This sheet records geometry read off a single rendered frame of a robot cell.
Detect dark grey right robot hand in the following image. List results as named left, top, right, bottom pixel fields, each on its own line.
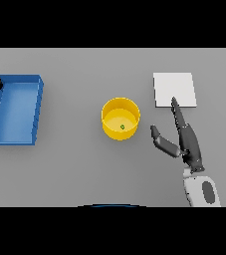
left=149, top=96, right=206, bottom=174

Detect pale square scale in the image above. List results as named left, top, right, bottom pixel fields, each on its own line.
left=152, top=72, right=198, bottom=109

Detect yellow bowl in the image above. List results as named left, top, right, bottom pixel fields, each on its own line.
left=101, top=97, right=141, bottom=141

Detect blue tray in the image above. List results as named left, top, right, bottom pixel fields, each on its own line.
left=0, top=74, right=45, bottom=146

